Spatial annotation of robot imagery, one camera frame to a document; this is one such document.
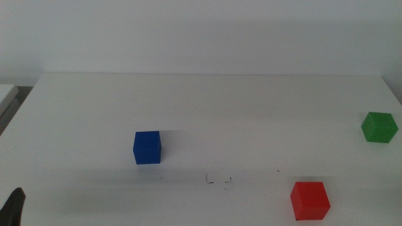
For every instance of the red cube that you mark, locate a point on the red cube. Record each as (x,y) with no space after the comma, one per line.
(311,201)

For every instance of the green cube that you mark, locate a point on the green cube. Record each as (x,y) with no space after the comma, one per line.
(379,128)

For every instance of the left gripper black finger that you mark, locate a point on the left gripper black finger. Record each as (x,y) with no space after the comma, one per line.
(13,208)

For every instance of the blue cube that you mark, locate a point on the blue cube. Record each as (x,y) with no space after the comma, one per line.
(147,149)

